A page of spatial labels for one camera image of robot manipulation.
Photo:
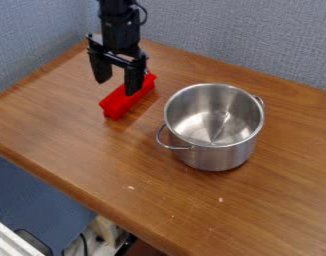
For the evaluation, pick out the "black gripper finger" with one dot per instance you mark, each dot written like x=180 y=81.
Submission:
x=133 y=77
x=101 y=68

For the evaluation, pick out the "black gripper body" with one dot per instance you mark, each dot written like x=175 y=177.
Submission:
x=116 y=43

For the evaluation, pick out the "red rectangular block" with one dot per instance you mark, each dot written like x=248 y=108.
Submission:
x=117 y=103

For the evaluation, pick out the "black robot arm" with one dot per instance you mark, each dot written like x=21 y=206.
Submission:
x=115 y=46

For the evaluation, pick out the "stainless steel pot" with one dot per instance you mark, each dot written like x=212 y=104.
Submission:
x=212 y=121

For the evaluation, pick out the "white clutter under table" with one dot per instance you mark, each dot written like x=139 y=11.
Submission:
x=103 y=239

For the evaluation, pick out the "white ribbed device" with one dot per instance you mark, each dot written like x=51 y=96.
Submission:
x=14 y=245

